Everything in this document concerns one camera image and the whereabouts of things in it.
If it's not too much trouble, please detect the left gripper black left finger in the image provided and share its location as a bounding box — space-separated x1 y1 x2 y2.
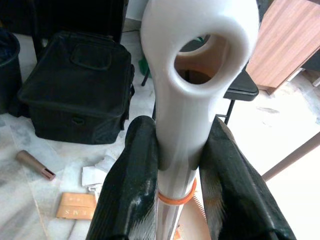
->
86 116 160 240

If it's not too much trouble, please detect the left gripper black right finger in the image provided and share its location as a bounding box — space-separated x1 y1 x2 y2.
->
199 117 297 240

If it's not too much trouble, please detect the beige long-handled dustpan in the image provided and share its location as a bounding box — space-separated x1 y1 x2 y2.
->
174 186 210 240

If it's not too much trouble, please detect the white-handled broom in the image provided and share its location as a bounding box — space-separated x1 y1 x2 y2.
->
139 0 261 240

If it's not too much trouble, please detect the brown cardboard box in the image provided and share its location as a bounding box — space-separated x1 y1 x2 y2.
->
55 192 98 221

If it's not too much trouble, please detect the wooden bar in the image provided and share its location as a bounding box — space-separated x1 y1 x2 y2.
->
261 131 320 183

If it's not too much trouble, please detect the brown cardboard tube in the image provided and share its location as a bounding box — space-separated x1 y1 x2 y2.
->
15 149 57 181

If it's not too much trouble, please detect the black folding chair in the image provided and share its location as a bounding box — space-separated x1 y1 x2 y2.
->
216 71 260 126

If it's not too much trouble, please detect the black fabric bag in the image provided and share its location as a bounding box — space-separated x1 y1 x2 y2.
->
17 31 136 146

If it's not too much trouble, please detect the green plastic item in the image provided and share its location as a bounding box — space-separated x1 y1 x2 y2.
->
138 56 149 76

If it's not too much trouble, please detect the wooden board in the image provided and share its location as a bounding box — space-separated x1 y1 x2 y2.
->
246 0 320 95

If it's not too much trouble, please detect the black round bin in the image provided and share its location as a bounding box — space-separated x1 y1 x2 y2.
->
0 27 23 116

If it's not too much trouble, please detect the black cabinet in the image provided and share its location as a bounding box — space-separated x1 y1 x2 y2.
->
0 0 130 63

